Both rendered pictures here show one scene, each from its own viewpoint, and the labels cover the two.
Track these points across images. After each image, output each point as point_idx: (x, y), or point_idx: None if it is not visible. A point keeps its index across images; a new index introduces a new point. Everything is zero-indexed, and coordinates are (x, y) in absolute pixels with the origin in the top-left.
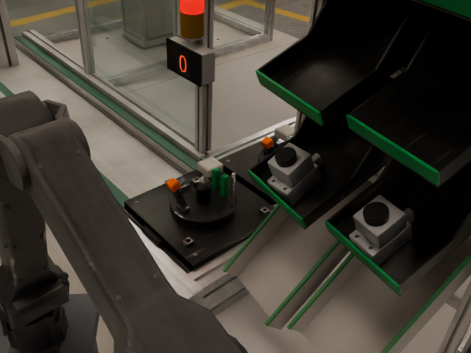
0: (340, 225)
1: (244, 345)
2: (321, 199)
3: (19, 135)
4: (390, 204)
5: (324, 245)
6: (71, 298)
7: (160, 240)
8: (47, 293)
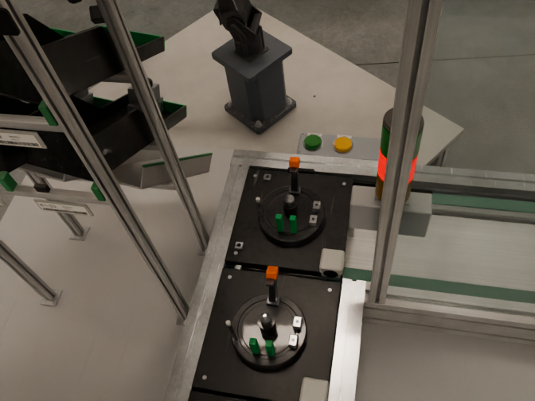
0: None
1: (201, 195)
2: (123, 113)
3: None
4: None
5: (138, 168)
6: (259, 68)
7: (288, 169)
8: (216, 3)
